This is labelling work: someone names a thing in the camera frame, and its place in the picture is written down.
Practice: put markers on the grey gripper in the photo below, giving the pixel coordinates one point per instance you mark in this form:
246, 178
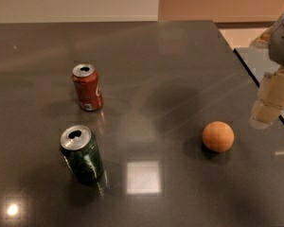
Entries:
282, 43

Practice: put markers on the orange fruit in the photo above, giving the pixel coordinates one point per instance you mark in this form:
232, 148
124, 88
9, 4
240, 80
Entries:
218, 136

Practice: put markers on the red soda can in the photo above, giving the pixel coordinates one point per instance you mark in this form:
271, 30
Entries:
86, 82

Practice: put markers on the green soda can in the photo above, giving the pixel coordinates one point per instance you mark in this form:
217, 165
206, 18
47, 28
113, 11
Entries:
79, 147

